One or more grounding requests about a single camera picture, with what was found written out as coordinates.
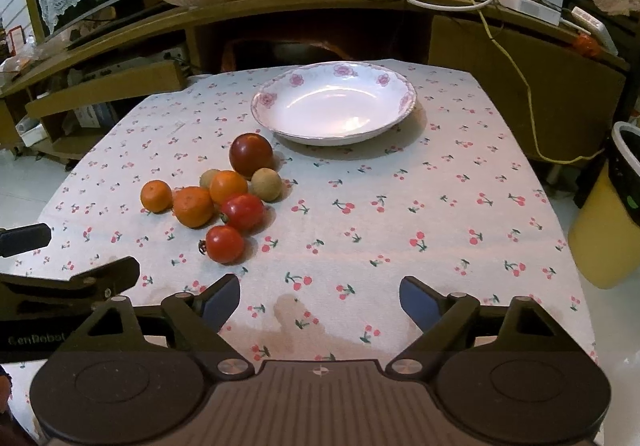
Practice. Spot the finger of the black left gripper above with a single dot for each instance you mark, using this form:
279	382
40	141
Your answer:
97	284
20	240

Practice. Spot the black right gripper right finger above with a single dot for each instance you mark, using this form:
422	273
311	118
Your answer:
445	322

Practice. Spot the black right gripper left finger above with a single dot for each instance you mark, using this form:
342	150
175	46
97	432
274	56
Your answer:
195	322

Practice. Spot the small orange tangerine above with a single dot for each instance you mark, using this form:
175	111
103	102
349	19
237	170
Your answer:
156	196

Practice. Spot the large orange tangerine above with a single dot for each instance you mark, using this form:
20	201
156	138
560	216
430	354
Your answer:
193	206

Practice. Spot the red tomato with stem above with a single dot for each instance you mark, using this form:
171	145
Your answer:
243	212

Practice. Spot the green-brown round fruit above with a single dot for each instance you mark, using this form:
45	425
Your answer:
207	178

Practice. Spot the pale brown round fruit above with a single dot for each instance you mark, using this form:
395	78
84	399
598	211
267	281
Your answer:
266	184

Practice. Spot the cherry print tablecloth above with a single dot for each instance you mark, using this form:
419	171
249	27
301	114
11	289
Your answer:
446	196

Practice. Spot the brown wooden tv cabinet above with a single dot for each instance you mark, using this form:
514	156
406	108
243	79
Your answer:
559	104

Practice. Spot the yellow bin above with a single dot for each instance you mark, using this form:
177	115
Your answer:
604	238

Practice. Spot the white floral ceramic plate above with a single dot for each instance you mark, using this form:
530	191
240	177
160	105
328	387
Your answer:
331	104

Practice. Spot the small red object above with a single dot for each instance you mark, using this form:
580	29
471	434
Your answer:
586	46

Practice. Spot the white power strip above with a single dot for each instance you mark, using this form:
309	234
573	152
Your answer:
531	8

